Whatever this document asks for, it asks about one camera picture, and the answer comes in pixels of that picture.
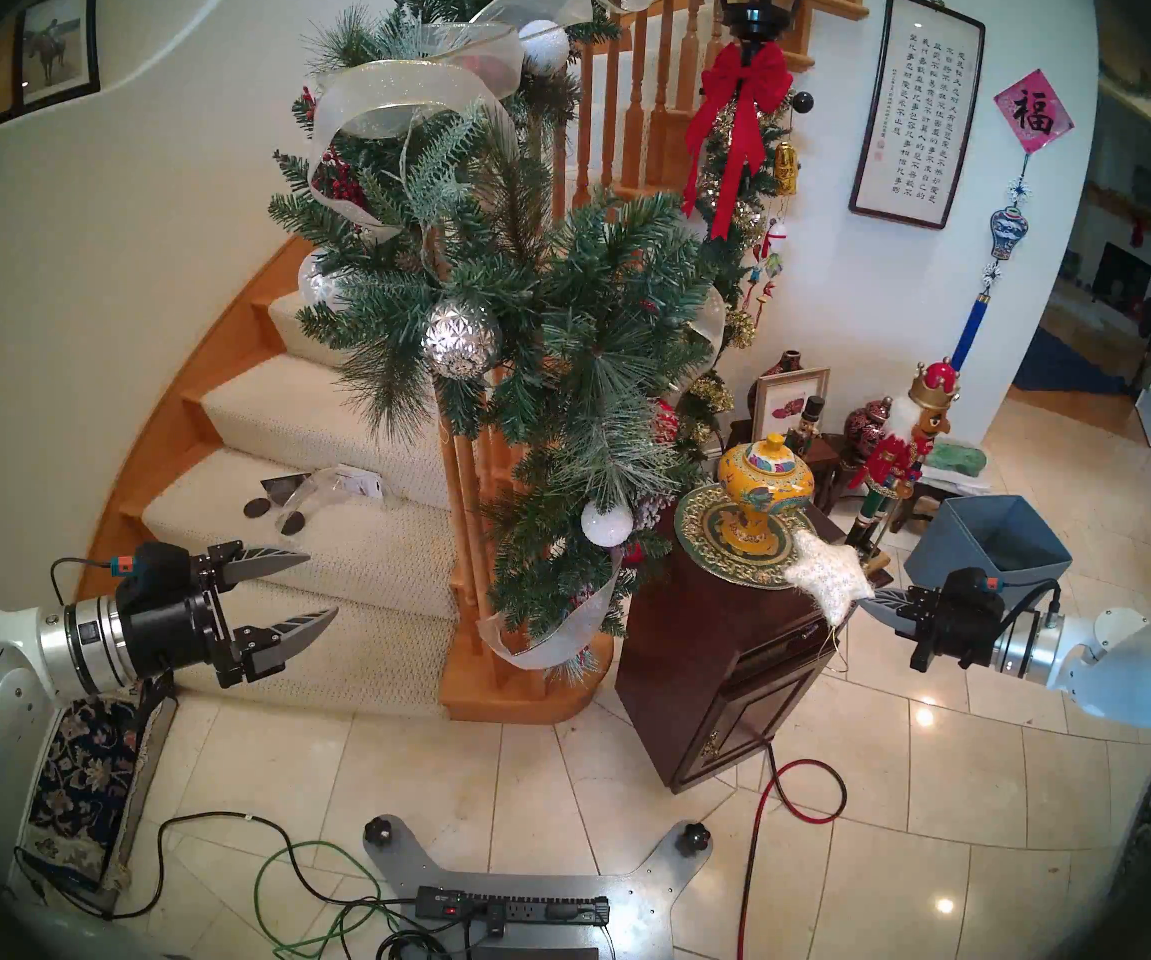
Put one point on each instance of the red velvet bow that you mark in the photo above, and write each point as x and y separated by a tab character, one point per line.
740	78

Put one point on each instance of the white glitter star ornament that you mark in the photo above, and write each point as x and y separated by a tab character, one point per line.
830	573

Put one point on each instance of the carpeted wooden staircase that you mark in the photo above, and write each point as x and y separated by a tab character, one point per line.
305	418

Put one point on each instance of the blue tassel hanging charm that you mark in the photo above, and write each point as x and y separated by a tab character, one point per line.
1005	233

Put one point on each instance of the black base knob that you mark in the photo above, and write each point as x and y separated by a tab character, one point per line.
380	832
694	837

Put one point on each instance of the framed calligraphy scroll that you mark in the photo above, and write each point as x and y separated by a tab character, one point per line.
915	108

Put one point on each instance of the green gold tinsel garland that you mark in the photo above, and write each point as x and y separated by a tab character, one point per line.
757	218

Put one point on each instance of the gold bell ornament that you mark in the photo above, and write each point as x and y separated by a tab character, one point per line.
786	168

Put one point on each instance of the small black hat nutcracker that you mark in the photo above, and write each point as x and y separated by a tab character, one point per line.
807	423

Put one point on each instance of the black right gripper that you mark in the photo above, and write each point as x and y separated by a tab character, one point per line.
965	623

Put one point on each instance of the red white hanging ornament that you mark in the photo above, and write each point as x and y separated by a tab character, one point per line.
773	236

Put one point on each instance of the framed horse picture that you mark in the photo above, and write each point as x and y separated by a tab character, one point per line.
57	43

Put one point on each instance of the black power strip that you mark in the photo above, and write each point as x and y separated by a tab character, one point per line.
525	908

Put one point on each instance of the small white glitter ball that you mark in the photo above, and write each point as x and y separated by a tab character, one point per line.
606	524

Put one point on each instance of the green gold decorative plate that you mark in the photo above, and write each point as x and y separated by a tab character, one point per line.
700	533

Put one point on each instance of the red diamond fu sign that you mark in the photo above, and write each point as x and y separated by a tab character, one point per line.
1032	111

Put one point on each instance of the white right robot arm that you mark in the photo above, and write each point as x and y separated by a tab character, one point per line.
1135	668

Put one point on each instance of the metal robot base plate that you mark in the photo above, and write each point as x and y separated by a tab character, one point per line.
645	898

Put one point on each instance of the dark slim vase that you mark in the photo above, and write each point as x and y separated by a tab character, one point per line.
788	361

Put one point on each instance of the dark wood cabinet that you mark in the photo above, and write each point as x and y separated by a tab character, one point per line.
705	668

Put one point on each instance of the dark red cloisonne jar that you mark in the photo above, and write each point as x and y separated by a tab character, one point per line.
868	428

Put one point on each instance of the blue grey square bin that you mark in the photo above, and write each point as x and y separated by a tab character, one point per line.
955	553

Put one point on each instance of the green jade piece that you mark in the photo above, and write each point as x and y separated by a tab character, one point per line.
955	458

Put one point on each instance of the clear plastic packaging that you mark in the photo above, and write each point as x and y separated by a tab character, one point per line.
315	488

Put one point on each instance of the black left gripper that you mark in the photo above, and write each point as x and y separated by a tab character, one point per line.
175	618

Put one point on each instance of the tall nutcracker soldier figure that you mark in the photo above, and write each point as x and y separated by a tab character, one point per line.
895	458

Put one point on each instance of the green pine garland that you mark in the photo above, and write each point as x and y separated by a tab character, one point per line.
585	308

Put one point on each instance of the dark floral patterned rug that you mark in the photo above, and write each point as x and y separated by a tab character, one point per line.
80	788

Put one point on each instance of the yellow porcelain lidded jar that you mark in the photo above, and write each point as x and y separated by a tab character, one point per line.
765	478

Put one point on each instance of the clear frosted ball ornament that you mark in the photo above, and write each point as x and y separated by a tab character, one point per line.
320	283

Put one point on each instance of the sheer white ribbon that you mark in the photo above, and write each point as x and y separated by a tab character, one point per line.
405	83
550	648

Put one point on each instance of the silver faceted ball ornament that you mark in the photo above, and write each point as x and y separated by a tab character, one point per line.
461	340

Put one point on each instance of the small framed red picture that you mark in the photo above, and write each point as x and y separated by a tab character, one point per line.
790	405

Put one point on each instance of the large white ball ornament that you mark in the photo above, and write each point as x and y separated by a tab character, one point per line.
543	46

